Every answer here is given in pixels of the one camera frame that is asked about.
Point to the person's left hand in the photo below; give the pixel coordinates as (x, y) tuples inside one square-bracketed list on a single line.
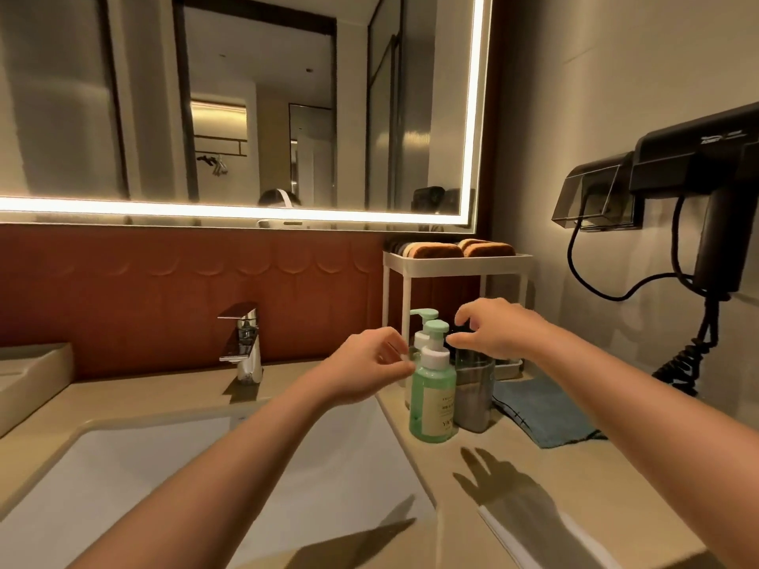
[(356, 370)]

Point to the person's right hand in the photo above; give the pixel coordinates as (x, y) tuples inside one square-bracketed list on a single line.
[(510, 328)]

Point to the person's left thumb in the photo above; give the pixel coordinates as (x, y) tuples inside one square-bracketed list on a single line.
[(392, 337)]

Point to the person's right thumb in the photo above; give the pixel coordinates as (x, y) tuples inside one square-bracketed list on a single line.
[(469, 314)]

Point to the grey clear pump bottle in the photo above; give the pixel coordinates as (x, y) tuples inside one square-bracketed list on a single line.
[(473, 396)]

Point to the person's right forearm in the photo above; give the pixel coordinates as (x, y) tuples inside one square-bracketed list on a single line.
[(640, 432)]

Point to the person's left forearm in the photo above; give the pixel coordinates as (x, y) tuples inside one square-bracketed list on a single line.
[(225, 468)]

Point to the white pump bottle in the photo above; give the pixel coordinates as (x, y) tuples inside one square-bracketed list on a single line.
[(418, 340)]

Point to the white shelf rack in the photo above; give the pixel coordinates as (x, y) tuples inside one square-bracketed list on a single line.
[(456, 265)]

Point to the small white tray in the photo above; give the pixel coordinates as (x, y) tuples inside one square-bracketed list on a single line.
[(510, 368)]

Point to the brown rolled towel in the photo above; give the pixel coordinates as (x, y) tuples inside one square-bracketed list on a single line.
[(433, 250), (489, 248)]

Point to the green soap pump bottle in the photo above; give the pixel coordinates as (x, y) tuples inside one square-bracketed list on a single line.
[(431, 402)]

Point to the blue cloth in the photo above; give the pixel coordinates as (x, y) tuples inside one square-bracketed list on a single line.
[(539, 414)]

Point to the chrome faucet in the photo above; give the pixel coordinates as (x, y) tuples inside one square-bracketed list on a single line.
[(244, 343)]

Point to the black socket cover box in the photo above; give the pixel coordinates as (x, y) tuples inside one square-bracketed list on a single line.
[(593, 192)]

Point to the white sink basin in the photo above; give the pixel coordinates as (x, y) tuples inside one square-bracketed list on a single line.
[(148, 468)]

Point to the beige tray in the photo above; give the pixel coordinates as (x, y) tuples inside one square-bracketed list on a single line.
[(29, 379)]

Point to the lit-frame wall mirror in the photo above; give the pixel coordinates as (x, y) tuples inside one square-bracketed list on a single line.
[(237, 100)]

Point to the black wall hair dryer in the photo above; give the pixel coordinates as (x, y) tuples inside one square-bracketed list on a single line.
[(717, 171)]

